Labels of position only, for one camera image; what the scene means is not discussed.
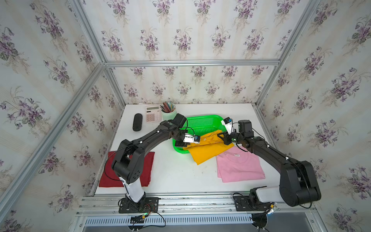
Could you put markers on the pink calculator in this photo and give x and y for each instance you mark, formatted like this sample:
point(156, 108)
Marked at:
point(153, 114)

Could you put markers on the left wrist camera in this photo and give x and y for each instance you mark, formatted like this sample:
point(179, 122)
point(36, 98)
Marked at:
point(188, 138)

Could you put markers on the yellow t-shirt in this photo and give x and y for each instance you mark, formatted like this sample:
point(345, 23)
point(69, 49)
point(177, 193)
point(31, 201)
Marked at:
point(210, 146)

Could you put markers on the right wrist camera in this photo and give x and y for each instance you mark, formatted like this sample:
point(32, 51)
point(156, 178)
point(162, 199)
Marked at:
point(228, 124)

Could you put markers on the pink t-shirt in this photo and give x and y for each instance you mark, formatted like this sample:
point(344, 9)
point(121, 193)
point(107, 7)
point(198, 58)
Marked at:
point(235, 165)

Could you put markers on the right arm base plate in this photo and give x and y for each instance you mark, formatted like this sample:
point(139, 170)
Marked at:
point(249, 203)

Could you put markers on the aluminium mounting rail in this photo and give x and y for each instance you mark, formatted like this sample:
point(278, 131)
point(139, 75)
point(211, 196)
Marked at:
point(175, 203)

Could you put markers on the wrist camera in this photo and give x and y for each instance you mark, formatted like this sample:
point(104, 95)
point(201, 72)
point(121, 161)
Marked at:
point(228, 124)
point(188, 138)

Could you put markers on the green plastic basket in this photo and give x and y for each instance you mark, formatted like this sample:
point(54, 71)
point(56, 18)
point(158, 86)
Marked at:
point(202, 125)

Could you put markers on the coloured pens bundle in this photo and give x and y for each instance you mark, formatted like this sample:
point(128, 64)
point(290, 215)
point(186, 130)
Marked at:
point(167, 107)

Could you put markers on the black glasses case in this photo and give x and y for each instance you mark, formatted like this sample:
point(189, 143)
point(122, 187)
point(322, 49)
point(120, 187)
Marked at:
point(137, 122)

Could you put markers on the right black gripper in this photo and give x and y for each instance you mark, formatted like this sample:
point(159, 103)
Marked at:
point(225, 137)

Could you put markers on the dark red t-shirt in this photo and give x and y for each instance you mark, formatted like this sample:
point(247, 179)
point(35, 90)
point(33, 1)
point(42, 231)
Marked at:
point(118, 167)

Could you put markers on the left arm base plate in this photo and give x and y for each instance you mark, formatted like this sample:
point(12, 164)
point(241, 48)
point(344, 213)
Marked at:
point(146, 205)

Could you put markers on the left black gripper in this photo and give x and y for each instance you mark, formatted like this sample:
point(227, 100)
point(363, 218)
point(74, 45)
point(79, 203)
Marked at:
point(183, 145)

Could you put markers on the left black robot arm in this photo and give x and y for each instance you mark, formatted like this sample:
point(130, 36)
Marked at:
point(139, 148)

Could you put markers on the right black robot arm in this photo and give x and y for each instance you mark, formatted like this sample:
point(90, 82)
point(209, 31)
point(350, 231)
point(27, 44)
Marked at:
point(298, 184)

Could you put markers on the pale green pen cup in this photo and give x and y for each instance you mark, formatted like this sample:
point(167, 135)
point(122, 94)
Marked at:
point(167, 115)

